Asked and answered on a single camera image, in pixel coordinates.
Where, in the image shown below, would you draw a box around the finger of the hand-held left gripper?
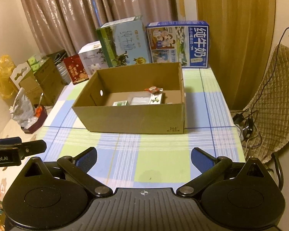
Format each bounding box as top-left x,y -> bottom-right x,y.
14,140 -> 48,160
0,137 -> 23,146

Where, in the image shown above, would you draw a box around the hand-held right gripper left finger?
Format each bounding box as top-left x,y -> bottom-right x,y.
14,147 -> 113,197

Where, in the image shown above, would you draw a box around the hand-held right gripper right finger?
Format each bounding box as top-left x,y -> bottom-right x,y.
176,147 -> 273,197

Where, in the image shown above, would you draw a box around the white ointment box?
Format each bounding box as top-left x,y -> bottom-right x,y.
149,94 -> 163,104

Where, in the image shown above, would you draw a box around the clear plastic box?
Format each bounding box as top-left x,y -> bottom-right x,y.
130,97 -> 151,105

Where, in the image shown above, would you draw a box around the dark red tray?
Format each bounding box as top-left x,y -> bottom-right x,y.
22,106 -> 48,134

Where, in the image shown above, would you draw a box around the white plastic bag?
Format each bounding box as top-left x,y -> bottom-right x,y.
10,88 -> 35,128

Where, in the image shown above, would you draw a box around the checked tablecloth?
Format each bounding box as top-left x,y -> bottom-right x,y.
42,68 -> 246,190

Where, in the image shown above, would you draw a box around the small brown cardboard box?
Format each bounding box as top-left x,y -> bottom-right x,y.
19,77 -> 44,105

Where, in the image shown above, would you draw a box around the black power adapter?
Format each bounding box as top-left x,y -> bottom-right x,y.
232,113 -> 244,125

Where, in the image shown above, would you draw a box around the yellow plastic bag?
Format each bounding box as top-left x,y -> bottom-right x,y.
0,55 -> 16,99

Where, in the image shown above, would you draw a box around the tall brown cardboard box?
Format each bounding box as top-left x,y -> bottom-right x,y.
35,57 -> 65,106

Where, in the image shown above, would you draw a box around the white cardboard cutout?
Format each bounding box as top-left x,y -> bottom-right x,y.
10,62 -> 32,89

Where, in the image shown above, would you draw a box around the metal bucket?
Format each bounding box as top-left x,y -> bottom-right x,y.
56,64 -> 71,85

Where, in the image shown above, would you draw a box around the green tissue packs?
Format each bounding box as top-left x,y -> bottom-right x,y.
26,55 -> 47,71

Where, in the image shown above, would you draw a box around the red gift box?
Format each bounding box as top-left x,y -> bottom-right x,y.
63,54 -> 89,85

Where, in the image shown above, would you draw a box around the chair with quilted cover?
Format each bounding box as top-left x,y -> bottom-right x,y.
242,44 -> 289,195

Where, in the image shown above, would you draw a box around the white humidifier box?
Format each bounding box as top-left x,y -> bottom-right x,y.
77,41 -> 109,76

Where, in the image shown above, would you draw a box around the blue milk carton box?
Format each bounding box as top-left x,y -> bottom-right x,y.
146,20 -> 210,69

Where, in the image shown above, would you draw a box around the green milk carton box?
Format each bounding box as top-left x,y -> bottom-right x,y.
96,16 -> 152,68

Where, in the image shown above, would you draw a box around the wooden door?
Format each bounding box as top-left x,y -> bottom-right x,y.
195,0 -> 276,110

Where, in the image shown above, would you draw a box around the beige curtain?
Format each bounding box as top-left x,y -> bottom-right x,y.
17,0 -> 179,56

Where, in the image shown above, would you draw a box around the dark power cable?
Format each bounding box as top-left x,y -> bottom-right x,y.
249,26 -> 289,147

